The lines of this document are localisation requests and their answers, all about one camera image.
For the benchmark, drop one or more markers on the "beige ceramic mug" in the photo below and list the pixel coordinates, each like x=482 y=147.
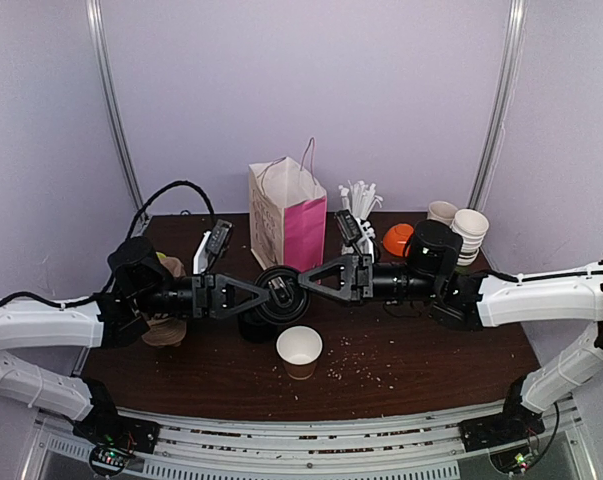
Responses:
x=442 y=211

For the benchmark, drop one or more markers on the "stack of black cup lids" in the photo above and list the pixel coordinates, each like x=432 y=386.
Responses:
x=255 y=330

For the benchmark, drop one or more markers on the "pink and white paper bag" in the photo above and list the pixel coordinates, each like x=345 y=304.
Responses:
x=287 y=212

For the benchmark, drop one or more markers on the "right aluminium frame post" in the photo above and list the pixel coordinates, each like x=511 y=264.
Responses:
x=511 y=56

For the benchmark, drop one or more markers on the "left aluminium frame post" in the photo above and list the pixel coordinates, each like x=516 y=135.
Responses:
x=99 y=41

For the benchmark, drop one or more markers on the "stack of cardboard cup carriers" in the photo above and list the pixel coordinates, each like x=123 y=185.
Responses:
x=166 y=331

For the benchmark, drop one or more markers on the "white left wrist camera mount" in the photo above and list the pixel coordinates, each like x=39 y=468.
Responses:
x=212 y=247

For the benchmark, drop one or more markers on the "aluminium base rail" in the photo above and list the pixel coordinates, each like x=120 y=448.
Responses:
x=418 y=446

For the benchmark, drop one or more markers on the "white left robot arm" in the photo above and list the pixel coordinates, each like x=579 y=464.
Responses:
x=27 y=320

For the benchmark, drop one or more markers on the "stack of paper cups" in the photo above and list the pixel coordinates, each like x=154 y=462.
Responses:
x=472 y=226

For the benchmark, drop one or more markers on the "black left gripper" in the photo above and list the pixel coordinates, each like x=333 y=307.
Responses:
x=222 y=308

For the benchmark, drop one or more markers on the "orange bowl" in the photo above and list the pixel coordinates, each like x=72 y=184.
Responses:
x=396 y=240

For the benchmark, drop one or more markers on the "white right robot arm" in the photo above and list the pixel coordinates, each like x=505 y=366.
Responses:
x=575 y=294

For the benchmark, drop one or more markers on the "aluminium frame post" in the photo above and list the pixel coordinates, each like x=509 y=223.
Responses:
x=99 y=41
x=511 y=56

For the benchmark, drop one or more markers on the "single black cup lid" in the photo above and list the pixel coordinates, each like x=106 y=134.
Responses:
x=288 y=301

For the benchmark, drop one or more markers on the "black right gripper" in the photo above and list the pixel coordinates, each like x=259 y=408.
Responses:
x=363 y=277

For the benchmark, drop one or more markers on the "single brown paper cup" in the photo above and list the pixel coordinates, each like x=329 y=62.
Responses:
x=299 y=348

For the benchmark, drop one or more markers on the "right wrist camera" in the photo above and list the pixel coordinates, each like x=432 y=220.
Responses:
x=358 y=237

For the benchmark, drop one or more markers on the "glass jar of straws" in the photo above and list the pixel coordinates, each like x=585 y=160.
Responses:
x=360 y=198

